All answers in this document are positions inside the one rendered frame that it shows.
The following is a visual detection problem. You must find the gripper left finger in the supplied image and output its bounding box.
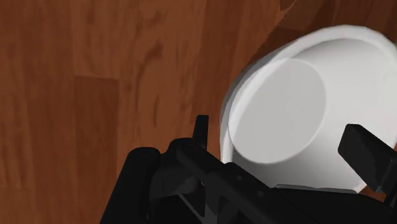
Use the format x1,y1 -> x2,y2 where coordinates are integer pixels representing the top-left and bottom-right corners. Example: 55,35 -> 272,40
99,115 -> 277,224

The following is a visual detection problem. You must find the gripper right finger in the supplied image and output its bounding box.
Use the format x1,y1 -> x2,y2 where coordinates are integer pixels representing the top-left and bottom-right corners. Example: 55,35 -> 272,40
337,123 -> 397,206

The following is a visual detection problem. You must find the white bowl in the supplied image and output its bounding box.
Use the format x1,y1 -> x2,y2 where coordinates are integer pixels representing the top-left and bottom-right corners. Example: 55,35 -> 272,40
219,24 -> 397,194

